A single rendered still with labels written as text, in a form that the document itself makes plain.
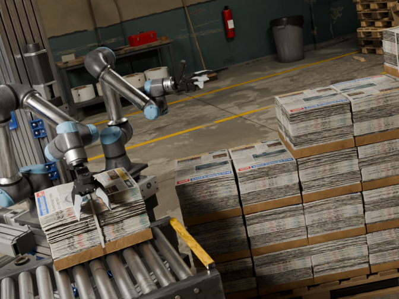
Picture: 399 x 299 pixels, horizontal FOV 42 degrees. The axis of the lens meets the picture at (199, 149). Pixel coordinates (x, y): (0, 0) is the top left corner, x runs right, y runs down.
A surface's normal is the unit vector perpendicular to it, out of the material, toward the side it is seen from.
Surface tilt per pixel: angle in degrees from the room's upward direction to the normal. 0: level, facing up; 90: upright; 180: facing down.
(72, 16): 90
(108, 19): 90
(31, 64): 90
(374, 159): 89
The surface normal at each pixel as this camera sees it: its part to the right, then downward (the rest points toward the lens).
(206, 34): 0.35, 0.23
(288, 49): -0.39, 0.37
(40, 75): 0.14, 0.29
